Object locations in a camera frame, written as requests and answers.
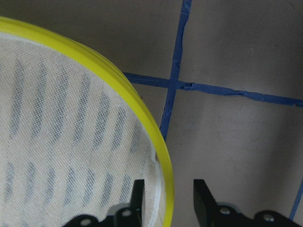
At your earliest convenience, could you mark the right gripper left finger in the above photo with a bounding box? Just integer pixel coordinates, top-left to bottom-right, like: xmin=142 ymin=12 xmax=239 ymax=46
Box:
xmin=114 ymin=179 xmax=145 ymax=227

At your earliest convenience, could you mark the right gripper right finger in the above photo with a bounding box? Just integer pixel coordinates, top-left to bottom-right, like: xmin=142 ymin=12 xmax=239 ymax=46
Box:
xmin=193 ymin=179 xmax=218 ymax=227

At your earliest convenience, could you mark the yellow steamer layer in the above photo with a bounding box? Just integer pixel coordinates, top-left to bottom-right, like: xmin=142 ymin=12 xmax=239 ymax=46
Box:
xmin=0 ymin=17 xmax=174 ymax=227

